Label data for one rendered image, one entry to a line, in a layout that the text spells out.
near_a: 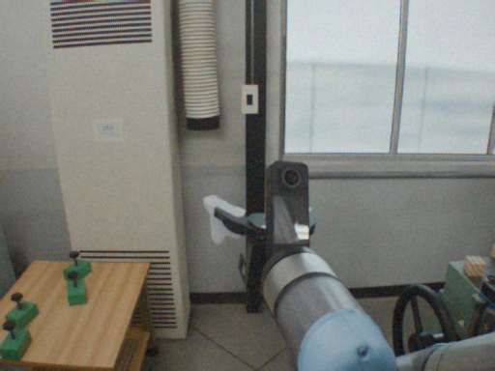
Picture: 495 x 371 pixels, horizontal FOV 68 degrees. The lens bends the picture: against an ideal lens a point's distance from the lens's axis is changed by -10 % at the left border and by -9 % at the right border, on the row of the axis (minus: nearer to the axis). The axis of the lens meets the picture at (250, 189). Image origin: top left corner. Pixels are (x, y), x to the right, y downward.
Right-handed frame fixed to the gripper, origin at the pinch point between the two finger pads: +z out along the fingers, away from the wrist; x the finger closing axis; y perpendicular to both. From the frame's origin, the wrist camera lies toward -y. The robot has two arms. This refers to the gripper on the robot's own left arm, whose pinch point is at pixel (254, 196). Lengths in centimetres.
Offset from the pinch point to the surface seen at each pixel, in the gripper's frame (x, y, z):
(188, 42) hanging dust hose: -3, -23, 122
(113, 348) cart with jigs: -25, 75, 52
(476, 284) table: 65, 25, 10
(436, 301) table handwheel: 44.0, 22.8, 1.5
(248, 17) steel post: 23, -37, 127
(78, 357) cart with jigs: -36, 76, 48
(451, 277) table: 65, 29, 19
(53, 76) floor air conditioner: -58, -4, 121
